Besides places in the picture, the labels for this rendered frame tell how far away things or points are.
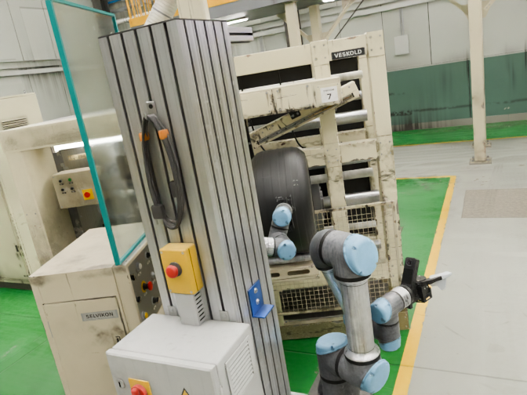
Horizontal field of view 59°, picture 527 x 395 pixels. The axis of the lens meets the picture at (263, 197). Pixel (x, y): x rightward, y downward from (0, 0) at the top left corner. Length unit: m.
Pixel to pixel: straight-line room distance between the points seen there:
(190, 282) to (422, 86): 10.42
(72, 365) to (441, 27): 10.40
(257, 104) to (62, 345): 1.53
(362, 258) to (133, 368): 0.70
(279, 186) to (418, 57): 9.41
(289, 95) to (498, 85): 9.01
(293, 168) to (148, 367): 1.33
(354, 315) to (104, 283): 0.95
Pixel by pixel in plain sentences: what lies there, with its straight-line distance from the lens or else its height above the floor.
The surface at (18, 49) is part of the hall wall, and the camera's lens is 13.23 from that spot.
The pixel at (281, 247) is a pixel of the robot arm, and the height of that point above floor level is 1.22.
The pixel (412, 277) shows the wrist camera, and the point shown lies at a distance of 1.74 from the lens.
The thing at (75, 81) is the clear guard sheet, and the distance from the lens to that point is 1.77.
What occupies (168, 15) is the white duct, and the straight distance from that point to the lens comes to 2.75.
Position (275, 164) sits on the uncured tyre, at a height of 1.42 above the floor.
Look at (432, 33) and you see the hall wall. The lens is 11.43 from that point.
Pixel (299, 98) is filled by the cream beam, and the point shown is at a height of 1.70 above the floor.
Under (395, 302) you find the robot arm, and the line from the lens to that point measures 1.66.
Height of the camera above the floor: 1.88
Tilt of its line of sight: 15 degrees down
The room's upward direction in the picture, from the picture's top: 10 degrees counter-clockwise
